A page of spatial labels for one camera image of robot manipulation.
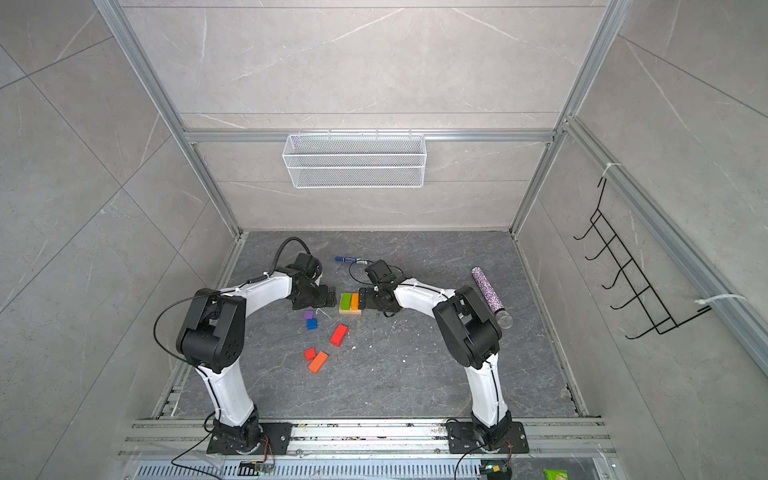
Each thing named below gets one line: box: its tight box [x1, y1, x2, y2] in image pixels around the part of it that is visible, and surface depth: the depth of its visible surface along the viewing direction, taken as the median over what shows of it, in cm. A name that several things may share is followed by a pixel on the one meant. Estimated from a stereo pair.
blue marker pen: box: [334, 257, 369, 265], surface depth 112 cm
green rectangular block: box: [340, 292, 352, 311], surface depth 99 cm
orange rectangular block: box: [308, 351, 329, 374], surface depth 87 cm
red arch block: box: [330, 324, 348, 348], surface depth 92 cm
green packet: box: [544, 469, 569, 480], surface depth 69 cm
